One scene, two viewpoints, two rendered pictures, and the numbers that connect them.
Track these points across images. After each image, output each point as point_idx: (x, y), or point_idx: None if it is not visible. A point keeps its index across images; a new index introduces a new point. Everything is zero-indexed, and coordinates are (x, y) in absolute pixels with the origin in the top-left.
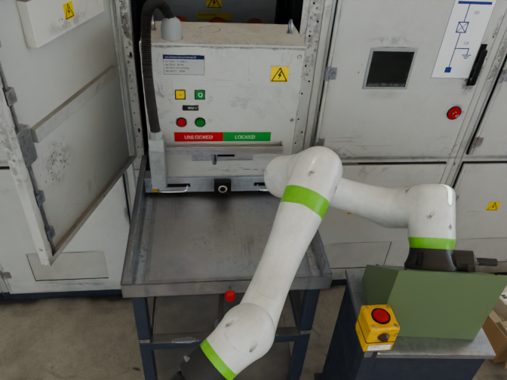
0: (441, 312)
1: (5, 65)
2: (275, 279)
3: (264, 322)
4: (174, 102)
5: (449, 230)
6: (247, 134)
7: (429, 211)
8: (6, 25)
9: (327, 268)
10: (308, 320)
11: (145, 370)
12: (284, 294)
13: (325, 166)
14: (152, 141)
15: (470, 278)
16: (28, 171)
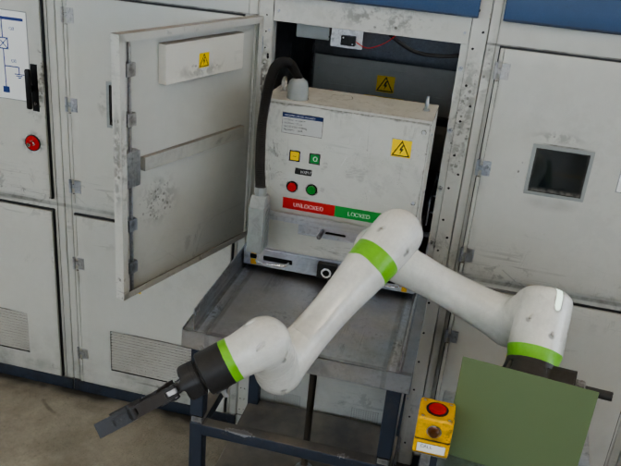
0: (521, 433)
1: (135, 93)
2: (314, 318)
3: (277, 329)
4: (287, 163)
5: (549, 338)
6: (361, 213)
7: (529, 312)
8: (144, 60)
9: (409, 368)
10: (385, 442)
11: (190, 465)
12: (321, 337)
13: (397, 225)
14: (255, 197)
15: (548, 385)
16: (128, 195)
